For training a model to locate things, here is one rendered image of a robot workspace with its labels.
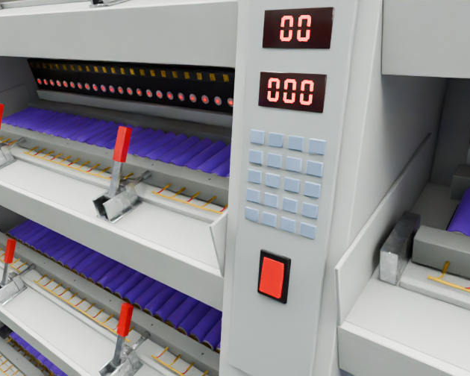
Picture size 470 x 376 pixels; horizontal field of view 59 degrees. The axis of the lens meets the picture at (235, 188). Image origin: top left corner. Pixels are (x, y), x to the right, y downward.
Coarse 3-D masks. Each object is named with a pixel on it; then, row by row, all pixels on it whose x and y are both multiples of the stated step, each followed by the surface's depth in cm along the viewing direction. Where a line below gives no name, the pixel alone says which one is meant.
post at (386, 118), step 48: (240, 0) 27; (240, 48) 28; (240, 96) 28; (384, 96) 25; (432, 96) 35; (240, 144) 29; (384, 144) 27; (432, 144) 39; (336, 192) 25; (384, 192) 30; (336, 240) 26; (336, 336) 28
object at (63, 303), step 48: (0, 240) 73; (48, 240) 71; (0, 288) 63; (48, 288) 64; (96, 288) 58; (144, 288) 58; (48, 336) 55; (96, 336) 54; (144, 336) 50; (192, 336) 49
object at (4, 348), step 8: (0, 336) 79; (0, 344) 78; (8, 344) 77; (0, 352) 77; (8, 352) 76; (16, 352) 75; (8, 360) 76; (16, 360) 74; (24, 360) 73; (0, 368) 75; (8, 368) 74; (16, 368) 74; (24, 368) 72; (32, 368) 72
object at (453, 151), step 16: (160, 64) 60; (176, 64) 58; (448, 80) 38; (464, 80) 38; (448, 96) 39; (464, 96) 38; (128, 112) 66; (448, 112) 39; (464, 112) 38; (448, 128) 39; (464, 128) 38; (448, 144) 39; (464, 144) 39; (448, 160) 40; (464, 160) 39; (432, 176) 41; (448, 176) 40
